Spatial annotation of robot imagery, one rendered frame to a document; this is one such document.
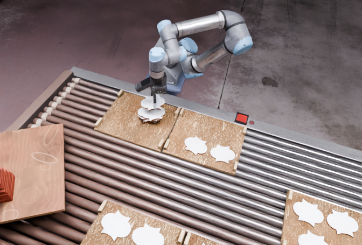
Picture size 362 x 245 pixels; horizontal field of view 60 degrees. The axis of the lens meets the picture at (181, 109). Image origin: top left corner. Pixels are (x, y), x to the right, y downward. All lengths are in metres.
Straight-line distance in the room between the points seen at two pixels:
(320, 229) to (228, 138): 0.64
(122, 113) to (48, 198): 0.67
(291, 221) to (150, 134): 0.86
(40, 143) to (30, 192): 0.27
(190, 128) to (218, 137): 0.17
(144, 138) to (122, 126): 0.16
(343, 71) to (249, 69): 1.17
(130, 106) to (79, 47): 2.26
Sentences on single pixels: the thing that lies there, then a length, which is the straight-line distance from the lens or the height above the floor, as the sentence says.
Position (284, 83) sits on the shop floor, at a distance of 3.83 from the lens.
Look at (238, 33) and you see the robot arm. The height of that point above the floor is 1.44.
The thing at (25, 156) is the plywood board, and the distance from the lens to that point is 1.71.
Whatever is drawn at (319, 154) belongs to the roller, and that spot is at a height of 0.92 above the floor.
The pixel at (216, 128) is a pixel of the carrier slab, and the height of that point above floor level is 0.94.
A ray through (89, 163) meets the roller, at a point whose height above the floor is 0.92.
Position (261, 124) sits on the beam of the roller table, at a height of 0.91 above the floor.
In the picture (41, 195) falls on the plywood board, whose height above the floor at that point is 1.04.
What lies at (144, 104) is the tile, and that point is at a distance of 1.78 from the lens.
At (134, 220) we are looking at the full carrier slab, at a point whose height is 0.94.
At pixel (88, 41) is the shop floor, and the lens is 4.21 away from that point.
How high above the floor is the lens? 2.35
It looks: 46 degrees down
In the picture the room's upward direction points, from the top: 5 degrees clockwise
